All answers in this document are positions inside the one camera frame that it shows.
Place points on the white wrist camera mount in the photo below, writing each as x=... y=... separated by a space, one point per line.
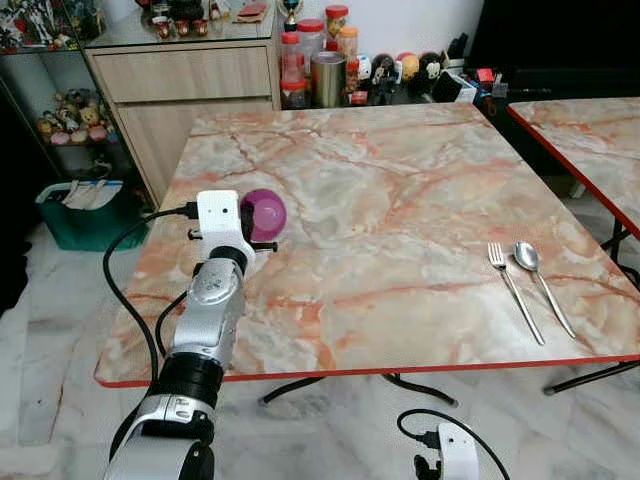
x=459 y=455
x=218 y=220

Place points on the small red jar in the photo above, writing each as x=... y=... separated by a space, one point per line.
x=294 y=95

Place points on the purple plastic bowl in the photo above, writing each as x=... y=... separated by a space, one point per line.
x=268 y=212

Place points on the orange snack jar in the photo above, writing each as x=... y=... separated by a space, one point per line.
x=347 y=44

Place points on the white blue box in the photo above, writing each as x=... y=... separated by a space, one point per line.
x=455 y=86

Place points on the red-lid clear bottle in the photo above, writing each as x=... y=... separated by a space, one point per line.
x=291 y=58

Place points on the marble-top table red edge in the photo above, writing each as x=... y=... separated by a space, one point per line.
x=380 y=220
x=590 y=140

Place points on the steel fork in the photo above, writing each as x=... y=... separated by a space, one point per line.
x=514 y=290

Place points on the green plastic bin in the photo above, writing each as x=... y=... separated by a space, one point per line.
x=90 y=228

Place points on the light wooden cabinet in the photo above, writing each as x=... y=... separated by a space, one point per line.
x=190 y=85

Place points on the steel tumbler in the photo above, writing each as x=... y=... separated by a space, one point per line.
x=328 y=80

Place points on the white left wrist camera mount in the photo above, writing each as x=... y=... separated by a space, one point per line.
x=218 y=220

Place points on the black television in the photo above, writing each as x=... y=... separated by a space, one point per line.
x=560 y=35

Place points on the plush toy group shelf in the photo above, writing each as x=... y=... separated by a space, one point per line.
x=75 y=120

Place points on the red-lid wide jar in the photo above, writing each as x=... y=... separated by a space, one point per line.
x=311 y=38

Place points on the steel spoon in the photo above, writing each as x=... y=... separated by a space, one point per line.
x=545 y=290

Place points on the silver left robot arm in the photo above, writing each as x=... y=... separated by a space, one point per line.
x=205 y=310

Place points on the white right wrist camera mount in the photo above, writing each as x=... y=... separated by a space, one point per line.
x=459 y=455

